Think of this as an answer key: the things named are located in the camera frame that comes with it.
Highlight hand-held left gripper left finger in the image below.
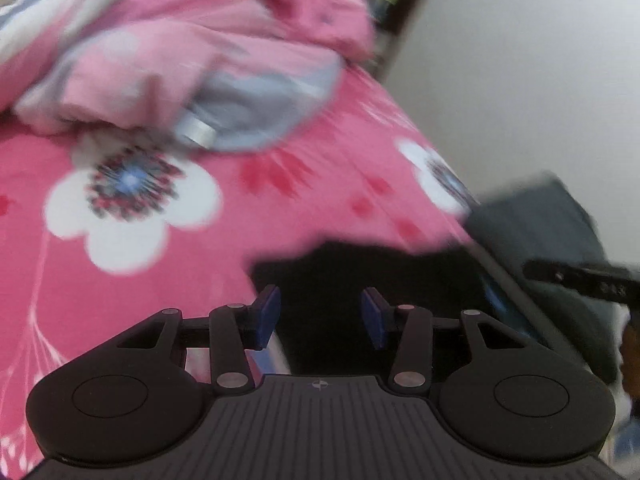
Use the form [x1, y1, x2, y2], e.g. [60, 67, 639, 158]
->
[117, 285, 282, 397]

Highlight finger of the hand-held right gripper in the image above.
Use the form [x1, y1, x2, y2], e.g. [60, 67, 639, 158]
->
[522, 260, 640, 306]

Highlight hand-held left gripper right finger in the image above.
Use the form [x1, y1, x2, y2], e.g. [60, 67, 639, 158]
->
[361, 287, 523, 397]

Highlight black t-shirt white print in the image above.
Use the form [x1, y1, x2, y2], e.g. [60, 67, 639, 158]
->
[250, 240, 506, 376]

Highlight grey folded clothing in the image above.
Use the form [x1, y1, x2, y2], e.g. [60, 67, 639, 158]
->
[465, 175, 623, 383]

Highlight pink floral bed sheet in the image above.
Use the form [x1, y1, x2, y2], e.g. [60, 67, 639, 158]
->
[0, 67, 481, 480]

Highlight pink white blue quilt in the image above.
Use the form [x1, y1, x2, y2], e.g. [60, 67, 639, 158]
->
[0, 0, 377, 153]

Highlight wooden cabinet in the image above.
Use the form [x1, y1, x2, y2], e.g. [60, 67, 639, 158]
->
[365, 0, 447, 81]

